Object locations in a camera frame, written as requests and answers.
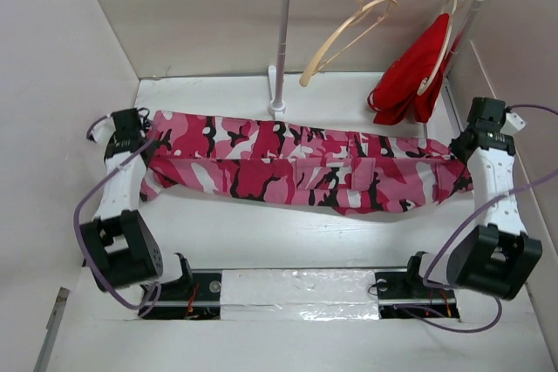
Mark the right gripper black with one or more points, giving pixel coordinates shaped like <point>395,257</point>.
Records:
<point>454,146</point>

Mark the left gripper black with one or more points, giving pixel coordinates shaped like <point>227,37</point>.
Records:
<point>113,141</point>

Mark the pink camouflage trousers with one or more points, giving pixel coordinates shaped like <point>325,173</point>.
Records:
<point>282,163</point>

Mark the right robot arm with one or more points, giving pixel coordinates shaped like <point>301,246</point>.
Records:
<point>497,256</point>

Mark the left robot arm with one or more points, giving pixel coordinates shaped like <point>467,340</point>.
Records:
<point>117,239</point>

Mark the red garment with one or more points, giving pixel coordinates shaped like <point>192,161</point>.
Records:
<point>412,83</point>

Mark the silver tape strip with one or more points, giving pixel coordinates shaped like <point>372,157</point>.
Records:
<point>298,295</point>

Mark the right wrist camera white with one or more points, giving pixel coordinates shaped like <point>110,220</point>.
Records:
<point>513,124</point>

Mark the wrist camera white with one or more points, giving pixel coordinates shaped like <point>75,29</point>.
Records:
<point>513,124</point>
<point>101,130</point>

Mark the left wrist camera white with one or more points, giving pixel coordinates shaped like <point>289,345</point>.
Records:
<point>101,130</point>

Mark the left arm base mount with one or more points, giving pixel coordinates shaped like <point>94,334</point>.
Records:
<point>194,296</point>

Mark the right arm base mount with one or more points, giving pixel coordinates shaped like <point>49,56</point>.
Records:
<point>401,294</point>

